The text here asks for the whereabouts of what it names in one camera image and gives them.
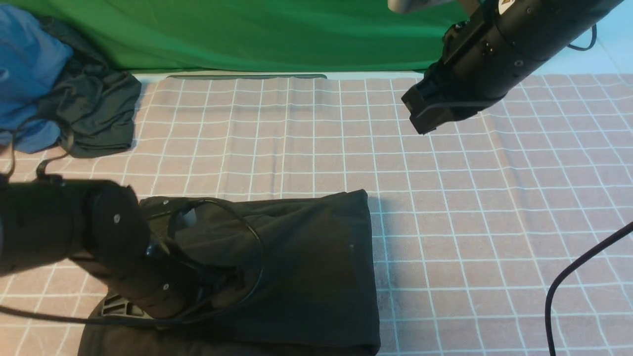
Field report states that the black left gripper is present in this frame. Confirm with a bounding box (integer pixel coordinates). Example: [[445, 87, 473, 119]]
[[99, 267, 243, 327]]

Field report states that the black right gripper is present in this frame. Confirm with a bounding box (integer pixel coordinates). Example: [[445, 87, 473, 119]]
[[401, 69, 500, 135]]

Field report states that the dark gray long-sleeve shirt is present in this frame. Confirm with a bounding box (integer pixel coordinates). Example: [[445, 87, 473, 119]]
[[78, 189, 381, 356]]

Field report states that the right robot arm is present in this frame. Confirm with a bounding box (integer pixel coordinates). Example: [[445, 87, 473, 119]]
[[402, 0, 620, 134]]

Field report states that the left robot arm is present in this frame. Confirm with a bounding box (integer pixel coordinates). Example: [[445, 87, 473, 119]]
[[1, 178, 244, 327]]

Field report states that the green backdrop cloth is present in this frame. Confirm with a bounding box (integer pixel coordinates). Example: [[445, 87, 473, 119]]
[[10, 0, 467, 72]]

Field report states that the pink checkered table mat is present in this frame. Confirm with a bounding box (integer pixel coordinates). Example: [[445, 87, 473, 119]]
[[0, 73, 633, 356]]

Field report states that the crumpled dark gray garment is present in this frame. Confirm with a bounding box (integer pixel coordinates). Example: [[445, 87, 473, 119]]
[[38, 16, 141, 158]]

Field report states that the blue cloth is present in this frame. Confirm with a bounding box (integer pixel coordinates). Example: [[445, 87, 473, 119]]
[[0, 3, 73, 154]]

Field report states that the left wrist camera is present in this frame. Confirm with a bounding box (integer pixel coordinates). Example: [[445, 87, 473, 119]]
[[142, 197, 205, 240]]

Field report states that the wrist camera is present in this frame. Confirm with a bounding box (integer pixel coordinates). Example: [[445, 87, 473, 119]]
[[387, 0, 481, 14], [142, 197, 205, 240]]

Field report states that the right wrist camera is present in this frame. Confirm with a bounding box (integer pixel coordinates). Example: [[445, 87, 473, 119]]
[[387, 0, 481, 14]]

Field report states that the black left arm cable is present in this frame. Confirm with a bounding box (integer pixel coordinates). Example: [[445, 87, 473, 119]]
[[0, 119, 265, 327]]

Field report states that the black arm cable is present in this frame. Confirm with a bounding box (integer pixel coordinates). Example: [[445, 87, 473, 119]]
[[545, 222, 633, 356], [0, 119, 265, 327]]

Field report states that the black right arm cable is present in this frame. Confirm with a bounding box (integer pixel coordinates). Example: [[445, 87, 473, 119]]
[[545, 222, 633, 356]]

